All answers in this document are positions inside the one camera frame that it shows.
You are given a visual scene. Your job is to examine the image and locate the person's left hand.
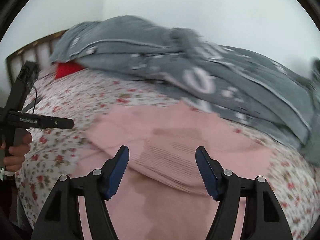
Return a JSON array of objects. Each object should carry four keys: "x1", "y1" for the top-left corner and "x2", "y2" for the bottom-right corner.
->
[{"x1": 3, "y1": 131, "x2": 33, "y2": 172}]

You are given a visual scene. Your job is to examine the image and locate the grey floral blanket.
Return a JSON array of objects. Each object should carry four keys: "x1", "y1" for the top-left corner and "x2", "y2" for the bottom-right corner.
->
[{"x1": 50, "y1": 15, "x2": 319, "y2": 165}]

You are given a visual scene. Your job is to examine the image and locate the pink knit sweater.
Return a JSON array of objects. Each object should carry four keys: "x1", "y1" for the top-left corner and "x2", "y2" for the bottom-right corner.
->
[{"x1": 75, "y1": 103, "x2": 272, "y2": 239}]

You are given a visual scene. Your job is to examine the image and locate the wooden bed headboard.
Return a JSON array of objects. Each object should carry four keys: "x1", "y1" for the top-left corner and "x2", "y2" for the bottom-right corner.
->
[{"x1": 5, "y1": 29, "x2": 67, "y2": 87}]

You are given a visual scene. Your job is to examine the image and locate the black cable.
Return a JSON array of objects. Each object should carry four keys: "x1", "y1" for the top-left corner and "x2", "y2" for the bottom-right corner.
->
[{"x1": 21, "y1": 84, "x2": 38, "y2": 113}]

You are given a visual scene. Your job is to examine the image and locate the red pillow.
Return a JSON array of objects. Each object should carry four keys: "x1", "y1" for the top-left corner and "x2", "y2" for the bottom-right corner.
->
[{"x1": 55, "y1": 61, "x2": 84, "y2": 79}]

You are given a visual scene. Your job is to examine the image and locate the floral bed sheet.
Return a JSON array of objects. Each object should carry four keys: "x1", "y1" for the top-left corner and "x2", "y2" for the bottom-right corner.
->
[{"x1": 16, "y1": 66, "x2": 319, "y2": 239}]

